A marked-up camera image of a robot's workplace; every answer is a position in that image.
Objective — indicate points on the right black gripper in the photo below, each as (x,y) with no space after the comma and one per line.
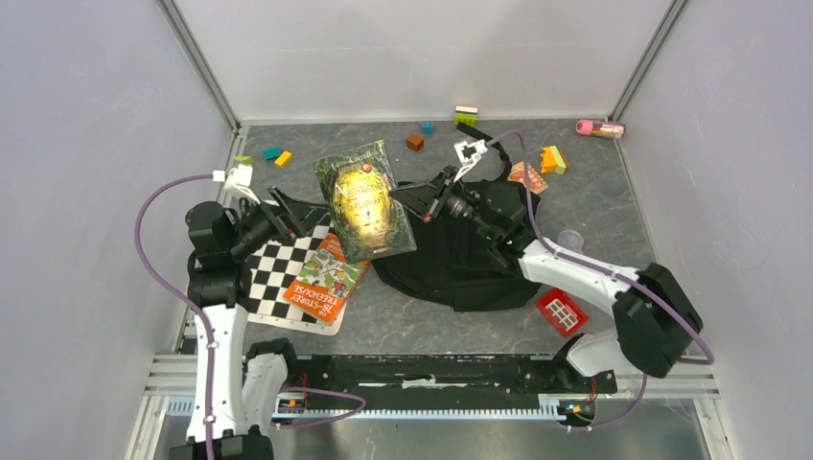
(423,198)

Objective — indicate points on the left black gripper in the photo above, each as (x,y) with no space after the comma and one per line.
(297,212)

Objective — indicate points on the dark green fantasy book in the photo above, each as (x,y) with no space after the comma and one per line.
(367,221)

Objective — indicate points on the black student backpack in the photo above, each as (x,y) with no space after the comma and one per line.
(470,265)

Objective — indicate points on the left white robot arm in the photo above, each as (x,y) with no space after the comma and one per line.
(236,392)

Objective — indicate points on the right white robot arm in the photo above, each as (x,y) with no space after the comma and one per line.
(654,321)

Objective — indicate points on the yellow orange block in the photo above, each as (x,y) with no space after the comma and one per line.
(283,159)

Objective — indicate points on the brown orange cube block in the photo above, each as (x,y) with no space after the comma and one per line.
(415,141)

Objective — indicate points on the black white chessboard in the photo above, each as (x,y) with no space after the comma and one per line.
(274,267)

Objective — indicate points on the teal block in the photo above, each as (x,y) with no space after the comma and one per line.
(271,153)

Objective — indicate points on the orange treehouse book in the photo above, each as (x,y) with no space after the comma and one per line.
(325,281)

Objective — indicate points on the green white block stack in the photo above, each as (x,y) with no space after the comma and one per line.
(465,115)

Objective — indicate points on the small orange spiral notebook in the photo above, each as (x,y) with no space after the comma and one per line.
(531,179)

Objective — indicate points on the orange green block stack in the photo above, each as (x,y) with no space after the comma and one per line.
(553,160)

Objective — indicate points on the clear round glitter jar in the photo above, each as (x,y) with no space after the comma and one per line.
(571,240)

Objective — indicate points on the red window toy brick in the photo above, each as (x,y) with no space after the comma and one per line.
(561,311)

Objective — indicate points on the pink capped marker tube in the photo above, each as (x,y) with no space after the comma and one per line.
(600,129)

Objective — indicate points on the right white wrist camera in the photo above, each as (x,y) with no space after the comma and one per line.
(469,155)

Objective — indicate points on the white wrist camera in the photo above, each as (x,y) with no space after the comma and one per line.
(235,183)
(469,155)

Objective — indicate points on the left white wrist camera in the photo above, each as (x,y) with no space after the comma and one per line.
(235,183)

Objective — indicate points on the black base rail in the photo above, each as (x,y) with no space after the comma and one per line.
(441,387)

